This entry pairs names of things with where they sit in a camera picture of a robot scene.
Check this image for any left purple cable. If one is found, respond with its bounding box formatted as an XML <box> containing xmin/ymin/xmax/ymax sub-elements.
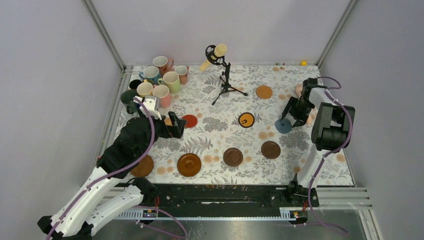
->
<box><xmin>44</xmin><ymin>96</ymin><xmax>156</xmax><ymax>240</ymax></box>

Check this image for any light green mug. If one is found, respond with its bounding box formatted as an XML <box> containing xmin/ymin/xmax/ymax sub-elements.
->
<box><xmin>158</xmin><ymin>71</ymin><xmax>181</xmax><ymax>94</ymax></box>

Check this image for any brown wooden left coaster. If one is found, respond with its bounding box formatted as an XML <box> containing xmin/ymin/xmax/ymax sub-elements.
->
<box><xmin>130</xmin><ymin>155</ymin><xmax>154</xmax><ymax>178</ymax></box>

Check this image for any dark brown middle coaster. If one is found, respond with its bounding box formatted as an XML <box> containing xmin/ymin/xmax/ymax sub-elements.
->
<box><xmin>223</xmin><ymin>147</ymin><xmax>244</xmax><ymax>167</ymax></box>

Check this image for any black mug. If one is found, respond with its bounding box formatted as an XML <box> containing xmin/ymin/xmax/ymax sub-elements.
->
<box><xmin>128</xmin><ymin>79</ymin><xmax>142</xmax><ymax>90</ymax></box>

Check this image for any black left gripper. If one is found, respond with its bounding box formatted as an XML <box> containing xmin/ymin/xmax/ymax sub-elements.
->
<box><xmin>137</xmin><ymin>107</ymin><xmax>187</xmax><ymax>157</ymax></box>

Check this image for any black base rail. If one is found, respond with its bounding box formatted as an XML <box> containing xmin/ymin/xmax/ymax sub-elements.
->
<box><xmin>124</xmin><ymin>177</ymin><xmax>321</xmax><ymax>220</ymax></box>

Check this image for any yellow mug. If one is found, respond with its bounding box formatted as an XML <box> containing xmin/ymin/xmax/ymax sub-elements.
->
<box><xmin>136</xmin><ymin>81</ymin><xmax>154</xmax><ymax>98</ymax></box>

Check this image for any blue patterned mug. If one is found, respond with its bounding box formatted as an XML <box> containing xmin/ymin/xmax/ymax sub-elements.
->
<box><xmin>139</xmin><ymin>66</ymin><xmax>162</xmax><ymax>85</ymax></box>

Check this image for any dark brown right coaster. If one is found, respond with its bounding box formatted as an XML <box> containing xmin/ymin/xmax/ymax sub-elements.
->
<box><xmin>261</xmin><ymin>141</ymin><xmax>281</xmax><ymax>160</ymax></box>

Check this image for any cream microphone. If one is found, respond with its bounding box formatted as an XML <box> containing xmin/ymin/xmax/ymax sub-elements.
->
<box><xmin>199</xmin><ymin>44</ymin><xmax>227</xmax><ymax>72</ymax></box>

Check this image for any small pink mug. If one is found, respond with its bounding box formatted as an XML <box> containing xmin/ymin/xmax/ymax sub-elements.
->
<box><xmin>174</xmin><ymin>65</ymin><xmax>189</xmax><ymax>85</ymax></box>

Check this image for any red round coaster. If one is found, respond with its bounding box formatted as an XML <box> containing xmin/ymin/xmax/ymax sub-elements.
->
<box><xmin>182</xmin><ymin>114</ymin><xmax>198</xmax><ymax>128</ymax></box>

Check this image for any blue round coaster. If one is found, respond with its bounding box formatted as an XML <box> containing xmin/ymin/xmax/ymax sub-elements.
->
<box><xmin>274</xmin><ymin>118</ymin><xmax>292</xmax><ymax>134</ymax></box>

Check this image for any orange black face coaster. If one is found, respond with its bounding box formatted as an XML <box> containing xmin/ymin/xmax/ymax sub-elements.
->
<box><xmin>237</xmin><ymin>112</ymin><xmax>255</xmax><ymax>128</ymax></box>

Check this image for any dark brown coaster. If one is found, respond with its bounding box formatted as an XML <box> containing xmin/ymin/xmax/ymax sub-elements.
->
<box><xmin>261</xmin><ymin>141</ymin><xmax>281</xmax><ymax>160</ymax></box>
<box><xmin>223</xmin><ymin>147</ymin><xmax>244</xmax><ymax>167</ymax></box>

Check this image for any salmon mug with handle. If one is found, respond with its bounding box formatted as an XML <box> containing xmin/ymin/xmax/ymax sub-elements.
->
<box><xmin>152</xmin><ymin>56</ymin><xmax>175</xmax><ymax>76</ymax></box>

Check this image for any black microphone tripod stand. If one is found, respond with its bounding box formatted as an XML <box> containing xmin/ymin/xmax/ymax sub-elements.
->
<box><xmin>211</xmin><ymin>61</ymin><xmax>248</xmax><ymax>106</ymax></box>

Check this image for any pink cylindrical roller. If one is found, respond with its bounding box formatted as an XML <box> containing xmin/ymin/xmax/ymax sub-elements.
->
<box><xmin>294</xmin><ymin>83</ymin><xmax>318</xmax><ymax>126</ymax></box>

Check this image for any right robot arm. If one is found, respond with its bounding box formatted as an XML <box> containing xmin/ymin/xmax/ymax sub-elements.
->
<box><xmin>280</xmin><ymin>77</ymin><xmax>356</xmax><ymax>207</ymax></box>

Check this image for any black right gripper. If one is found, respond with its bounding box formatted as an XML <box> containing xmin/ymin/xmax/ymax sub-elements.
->
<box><xmin>281</xmin><ymin>96</ymin><xmax>314</xmax><ymax>128</ymax></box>

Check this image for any brown wooden knob lid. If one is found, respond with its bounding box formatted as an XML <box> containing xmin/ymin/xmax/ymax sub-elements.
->
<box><xmin>177</xmin><ymin>153</ymin><xmax>202</xmax><ymax>177</ymax></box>

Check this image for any floral table mat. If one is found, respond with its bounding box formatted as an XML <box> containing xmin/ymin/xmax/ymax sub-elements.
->
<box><xmin>110</xmin><ymin>64</ymin><xmax>355</xmax><ymax>186</ymax></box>

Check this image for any dark green mug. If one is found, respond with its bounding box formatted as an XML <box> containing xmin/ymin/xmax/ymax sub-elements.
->
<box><xmin>120</xmin><ymin>89</ymin><xmax>138</xmax><ymax>114</ymax></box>

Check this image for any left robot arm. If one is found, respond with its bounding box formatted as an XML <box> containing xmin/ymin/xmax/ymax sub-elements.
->
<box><xmin>37</xmin><ymin>111</ymin><xmax>187</xmax><ymax>240</ymax></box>

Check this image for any light wooden round coaster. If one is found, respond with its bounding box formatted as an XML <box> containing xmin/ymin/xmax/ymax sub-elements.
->
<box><xmin>255</xmin><ymin>85</ymin><xmax>273</xmax><ymax>99</ymax></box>

